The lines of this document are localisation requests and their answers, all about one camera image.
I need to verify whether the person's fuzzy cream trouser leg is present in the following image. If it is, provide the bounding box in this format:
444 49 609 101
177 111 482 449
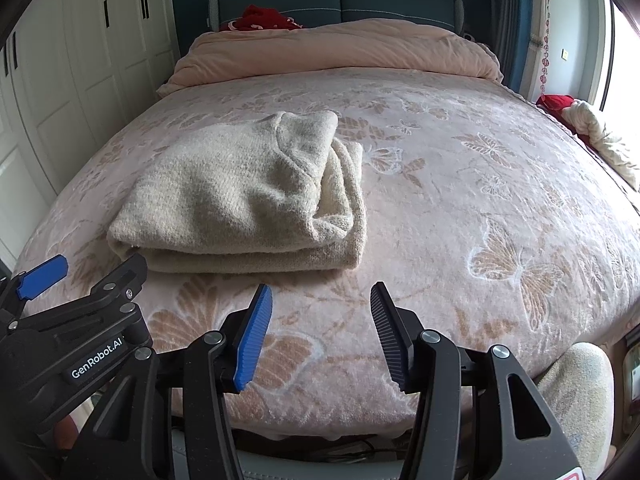
536 342 617 480

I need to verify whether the cream fluffy cloth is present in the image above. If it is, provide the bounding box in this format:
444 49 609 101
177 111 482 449
562 99 640 191

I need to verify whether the pink bead string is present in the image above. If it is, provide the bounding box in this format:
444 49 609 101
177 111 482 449
539 0 553 96

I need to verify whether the pink butterfly print blanket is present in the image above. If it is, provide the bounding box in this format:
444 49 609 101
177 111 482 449
12 67 640 438

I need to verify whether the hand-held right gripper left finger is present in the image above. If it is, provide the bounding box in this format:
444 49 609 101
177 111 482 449
62 284 274 480

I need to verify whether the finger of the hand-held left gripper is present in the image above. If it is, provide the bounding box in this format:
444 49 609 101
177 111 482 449
0 255 69 333
7 253 149 333

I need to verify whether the cream knitted sweater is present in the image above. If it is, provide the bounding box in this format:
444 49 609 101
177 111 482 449
106 110 367 275

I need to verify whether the small red cloth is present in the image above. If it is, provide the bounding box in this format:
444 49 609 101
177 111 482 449
536 93 576 113

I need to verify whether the teal upholstered headboard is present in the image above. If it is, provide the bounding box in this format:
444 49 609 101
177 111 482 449
207 0 466 36

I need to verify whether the white panelled wardrobe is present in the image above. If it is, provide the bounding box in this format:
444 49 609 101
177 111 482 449
0 0 182 273

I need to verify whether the grey curtain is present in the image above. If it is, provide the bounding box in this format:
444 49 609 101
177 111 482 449
487 0 526 88

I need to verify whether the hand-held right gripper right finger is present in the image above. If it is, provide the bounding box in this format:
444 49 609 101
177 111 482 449
370 281 583 480

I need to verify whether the pink folded duvet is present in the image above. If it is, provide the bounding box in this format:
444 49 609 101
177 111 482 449
156 17 505 98

